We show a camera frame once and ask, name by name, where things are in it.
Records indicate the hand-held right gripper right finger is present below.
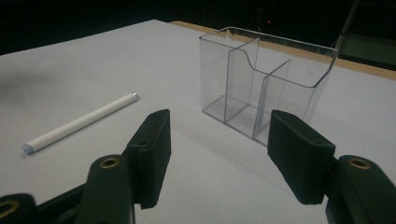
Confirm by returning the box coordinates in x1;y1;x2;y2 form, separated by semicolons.
266;109;396;224

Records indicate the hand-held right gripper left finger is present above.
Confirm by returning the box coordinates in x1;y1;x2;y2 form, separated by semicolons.
75;108;173;224

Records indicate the white pen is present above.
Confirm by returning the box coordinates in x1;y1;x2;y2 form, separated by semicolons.
21;92;140;155

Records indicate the clear plastic pen holder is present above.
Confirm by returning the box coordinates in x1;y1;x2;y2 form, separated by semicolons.
199;26;340;147

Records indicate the metal stand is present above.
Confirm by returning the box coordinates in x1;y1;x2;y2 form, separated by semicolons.
334;0;396;71

